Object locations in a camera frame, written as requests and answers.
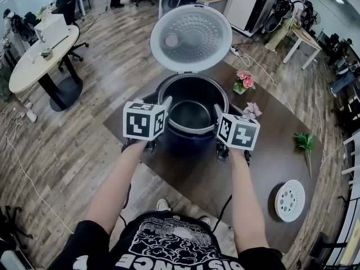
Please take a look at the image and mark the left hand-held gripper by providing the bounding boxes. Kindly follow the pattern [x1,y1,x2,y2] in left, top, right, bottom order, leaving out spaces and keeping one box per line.
[121,95,173,154]

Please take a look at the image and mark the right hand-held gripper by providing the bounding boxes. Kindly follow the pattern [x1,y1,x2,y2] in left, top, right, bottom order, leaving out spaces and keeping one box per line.
[213,103,262,167]

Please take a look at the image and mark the dark metal pot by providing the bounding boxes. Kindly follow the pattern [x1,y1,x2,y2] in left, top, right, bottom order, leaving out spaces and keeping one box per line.
[157,76,231,134]

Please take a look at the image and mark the dark blue rice cooker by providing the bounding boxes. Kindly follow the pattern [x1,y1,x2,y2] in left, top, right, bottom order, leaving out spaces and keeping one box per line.
[145,4,244,163]

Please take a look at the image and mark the white perforated steamer tray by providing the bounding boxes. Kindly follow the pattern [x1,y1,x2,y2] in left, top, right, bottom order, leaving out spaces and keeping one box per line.
[274,179,306,223]

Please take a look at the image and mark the person's right forearm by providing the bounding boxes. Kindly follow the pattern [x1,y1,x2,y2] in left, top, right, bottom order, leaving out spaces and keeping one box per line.
[229,149,269,260]

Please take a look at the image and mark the person's left forearm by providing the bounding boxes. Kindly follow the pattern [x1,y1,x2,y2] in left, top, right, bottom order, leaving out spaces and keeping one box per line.
[85,139,147,230]

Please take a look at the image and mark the pale pink flowers white pot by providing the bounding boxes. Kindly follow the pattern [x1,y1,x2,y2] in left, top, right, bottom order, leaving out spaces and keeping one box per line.
[243,102,263,120]

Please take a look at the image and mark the pink flowers in glass vase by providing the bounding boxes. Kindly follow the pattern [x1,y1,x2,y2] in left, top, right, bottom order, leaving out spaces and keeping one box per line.
[232,70,257,95]

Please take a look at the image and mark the green artificial leaf sprig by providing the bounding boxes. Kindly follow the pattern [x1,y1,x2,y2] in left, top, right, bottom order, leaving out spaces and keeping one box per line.
[293,133,316,179]

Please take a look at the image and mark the person's left white shoe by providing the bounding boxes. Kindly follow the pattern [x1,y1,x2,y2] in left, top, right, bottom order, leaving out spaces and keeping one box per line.
[156,197,172,213]

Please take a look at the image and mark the black cabinet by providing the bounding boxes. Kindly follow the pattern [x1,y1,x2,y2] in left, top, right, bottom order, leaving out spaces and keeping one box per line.
[244,0,279,36]

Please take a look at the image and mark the white cabinet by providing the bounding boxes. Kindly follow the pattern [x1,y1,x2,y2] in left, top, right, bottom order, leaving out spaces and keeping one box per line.
[224,0,259,30]

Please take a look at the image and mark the wooden-top white table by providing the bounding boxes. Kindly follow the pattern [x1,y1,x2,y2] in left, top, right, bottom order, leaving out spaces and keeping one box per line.
[282,28,323,70]

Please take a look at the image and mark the round beige table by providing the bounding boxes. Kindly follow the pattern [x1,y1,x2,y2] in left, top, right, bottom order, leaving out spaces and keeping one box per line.
[8,25,84,113]

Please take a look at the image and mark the white countertop oven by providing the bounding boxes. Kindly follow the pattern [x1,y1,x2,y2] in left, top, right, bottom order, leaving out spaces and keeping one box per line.
[33,13,70,44]

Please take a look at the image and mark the person's black printed t-shirt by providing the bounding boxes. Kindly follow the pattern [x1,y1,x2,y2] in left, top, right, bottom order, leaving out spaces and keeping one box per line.
[47,211,286,270]

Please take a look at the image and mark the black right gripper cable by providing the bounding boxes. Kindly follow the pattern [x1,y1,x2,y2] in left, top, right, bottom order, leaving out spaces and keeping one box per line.
[211,194,233,232]

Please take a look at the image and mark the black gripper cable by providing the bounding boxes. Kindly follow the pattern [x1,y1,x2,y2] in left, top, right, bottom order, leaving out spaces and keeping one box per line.
[211,194,233,232]
[120,182,132,219]

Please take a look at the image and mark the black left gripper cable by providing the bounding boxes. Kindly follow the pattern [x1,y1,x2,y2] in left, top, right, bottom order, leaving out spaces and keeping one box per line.
[120,182,132,219]

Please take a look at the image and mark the small yellow table black post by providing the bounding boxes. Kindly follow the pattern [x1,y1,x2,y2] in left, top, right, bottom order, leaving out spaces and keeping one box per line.
[309,226,360,266]

